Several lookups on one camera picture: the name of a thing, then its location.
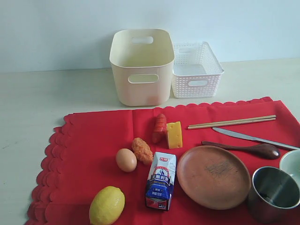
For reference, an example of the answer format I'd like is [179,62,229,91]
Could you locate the orange fried nugget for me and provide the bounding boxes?
[132,137,153,165]

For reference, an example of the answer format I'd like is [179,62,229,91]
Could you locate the lower wooden chopstick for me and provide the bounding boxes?
[188,118,276,129]

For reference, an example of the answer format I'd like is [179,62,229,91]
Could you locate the wooden chopstick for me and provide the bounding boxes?
[189,115,276,126]
[188,118,276,129]

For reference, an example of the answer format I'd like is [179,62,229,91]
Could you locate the cream plastic bin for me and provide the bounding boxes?
[109,29,175,106]

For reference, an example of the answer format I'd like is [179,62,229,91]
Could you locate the red sausage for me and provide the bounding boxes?
[151,113,166,143]

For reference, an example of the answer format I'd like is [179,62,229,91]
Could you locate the stainless steel cup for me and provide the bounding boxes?
[247,166,300,224]

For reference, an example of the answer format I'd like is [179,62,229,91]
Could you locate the upper wooden chopstick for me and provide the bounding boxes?
[189,115,276,126]

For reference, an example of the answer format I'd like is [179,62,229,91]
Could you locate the red scalloped cloth mat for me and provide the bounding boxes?
[27,97,300,225]

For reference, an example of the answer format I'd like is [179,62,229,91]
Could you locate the dark wooden spoon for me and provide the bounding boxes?
[202,141,281,159]

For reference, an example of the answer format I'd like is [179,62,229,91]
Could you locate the brown egg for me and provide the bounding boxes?
[116,148,137,173]

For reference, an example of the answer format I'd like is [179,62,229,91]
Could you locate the yellow lemon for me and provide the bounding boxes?
[89,186,125,225]

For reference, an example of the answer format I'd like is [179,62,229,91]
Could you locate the silver table knife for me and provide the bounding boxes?
[212,127,300,150]

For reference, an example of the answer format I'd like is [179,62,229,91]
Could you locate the blue white milk carton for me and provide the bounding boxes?
[145,152,177,211]

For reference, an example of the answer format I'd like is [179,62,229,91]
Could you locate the yellow cheese wedge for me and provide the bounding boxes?
[166,121,183,149]

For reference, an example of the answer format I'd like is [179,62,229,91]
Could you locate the white lattice plastic basket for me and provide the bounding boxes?
[172,42,224,98]

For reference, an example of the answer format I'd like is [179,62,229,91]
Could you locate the brown wooden plate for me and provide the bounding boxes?
[177,146,251,210]

